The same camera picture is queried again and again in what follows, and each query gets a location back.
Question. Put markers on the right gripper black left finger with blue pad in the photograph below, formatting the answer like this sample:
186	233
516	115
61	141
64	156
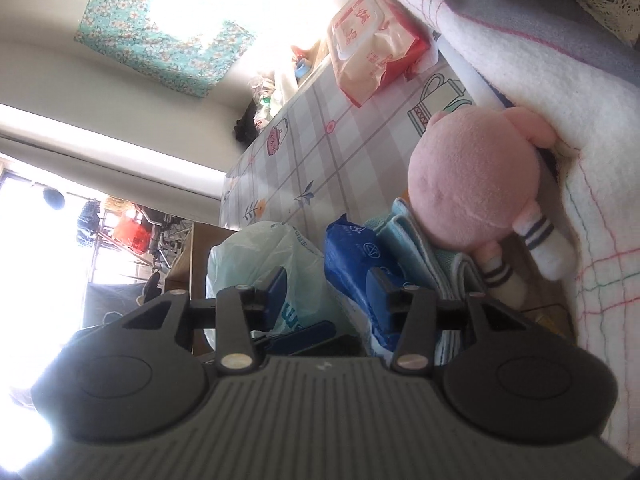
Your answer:
235	313

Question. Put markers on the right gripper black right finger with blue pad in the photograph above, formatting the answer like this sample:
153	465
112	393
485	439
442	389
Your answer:
429	330

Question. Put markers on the red wet wipes pack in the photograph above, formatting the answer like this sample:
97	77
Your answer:
372	43

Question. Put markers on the pink plush doll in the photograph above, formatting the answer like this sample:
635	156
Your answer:
473	180

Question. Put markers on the checked patterned floor mat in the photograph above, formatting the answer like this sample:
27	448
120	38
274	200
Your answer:
322	158

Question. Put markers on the white quilted blanket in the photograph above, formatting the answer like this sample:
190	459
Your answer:
596	116

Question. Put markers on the teal folded towel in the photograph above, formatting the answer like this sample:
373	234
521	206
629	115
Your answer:
452	275

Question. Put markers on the brown cardboard box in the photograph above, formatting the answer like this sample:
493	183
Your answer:
189	273

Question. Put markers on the blue tissue pack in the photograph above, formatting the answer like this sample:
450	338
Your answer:
351	252

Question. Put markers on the teal floral curtain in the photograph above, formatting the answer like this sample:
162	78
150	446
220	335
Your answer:
186	45

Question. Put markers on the grey blanket yellow pattern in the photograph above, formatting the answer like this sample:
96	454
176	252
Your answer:
562	25

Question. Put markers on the grey patterned cushion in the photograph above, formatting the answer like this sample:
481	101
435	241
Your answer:
102	299

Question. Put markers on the red plastic crate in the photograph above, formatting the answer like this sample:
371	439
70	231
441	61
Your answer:
131	233

